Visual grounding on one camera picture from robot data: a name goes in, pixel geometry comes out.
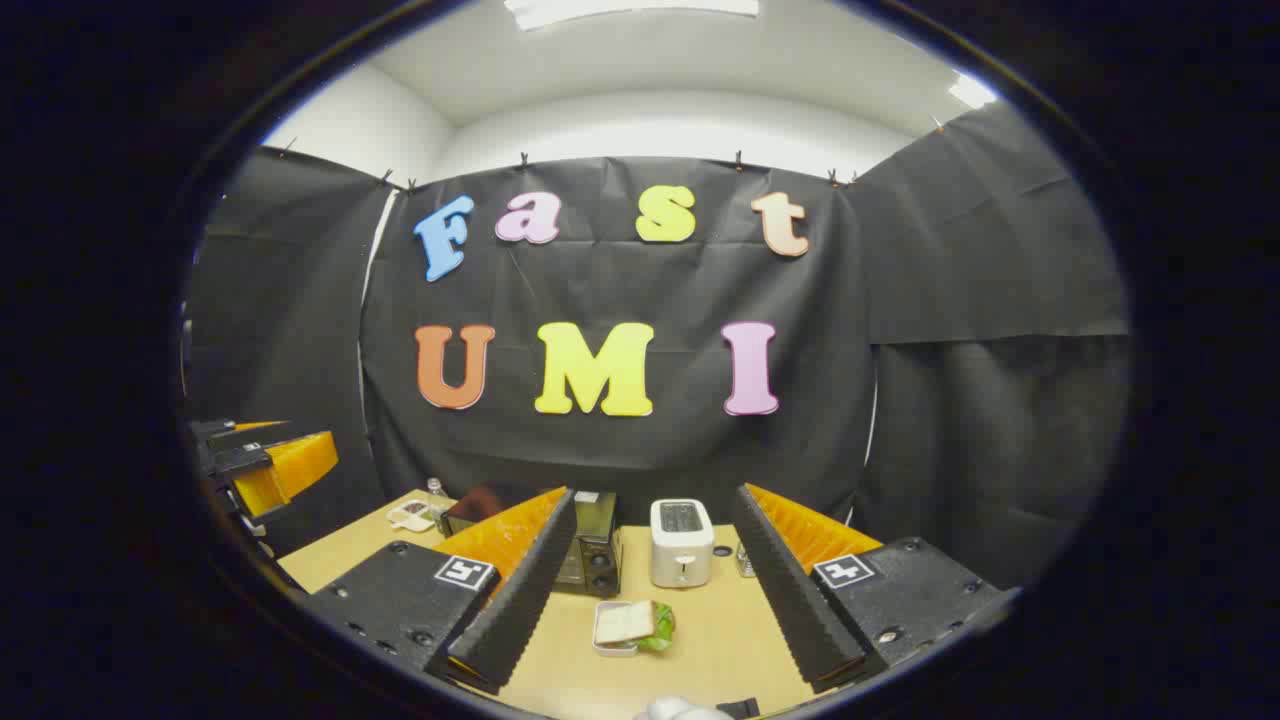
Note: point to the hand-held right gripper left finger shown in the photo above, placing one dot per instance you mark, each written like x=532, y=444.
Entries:
x=520, y=600

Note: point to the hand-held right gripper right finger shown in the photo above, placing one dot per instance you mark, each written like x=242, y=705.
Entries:
x=790, y=590

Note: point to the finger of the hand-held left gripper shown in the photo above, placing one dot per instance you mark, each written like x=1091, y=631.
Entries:
x=285, y=470
x=225, y=433

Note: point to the black electric oven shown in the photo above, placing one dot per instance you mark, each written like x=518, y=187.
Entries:
x=595, y=545

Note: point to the sandwich with lettuce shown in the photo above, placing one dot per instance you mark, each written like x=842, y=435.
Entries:
x=630, y=622

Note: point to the clear ribbed glass holder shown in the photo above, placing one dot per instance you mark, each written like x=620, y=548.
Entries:
x=745, y=562

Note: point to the white rectangular tray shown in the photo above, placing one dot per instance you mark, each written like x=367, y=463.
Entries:
x=605, y=645

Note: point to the white toaster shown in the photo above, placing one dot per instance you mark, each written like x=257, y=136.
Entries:
x=682, y=550

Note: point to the black table clamp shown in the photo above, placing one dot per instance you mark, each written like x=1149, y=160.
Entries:
x=740, y=708

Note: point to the white divided snack plate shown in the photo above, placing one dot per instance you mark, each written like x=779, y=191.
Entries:
x=410, y=516

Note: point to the black backdrop cloth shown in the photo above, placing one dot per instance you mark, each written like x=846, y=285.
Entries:
x=620, y=280

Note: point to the ceiling light panel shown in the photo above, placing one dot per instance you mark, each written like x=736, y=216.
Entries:
x=630, y=10
x=972, y=90

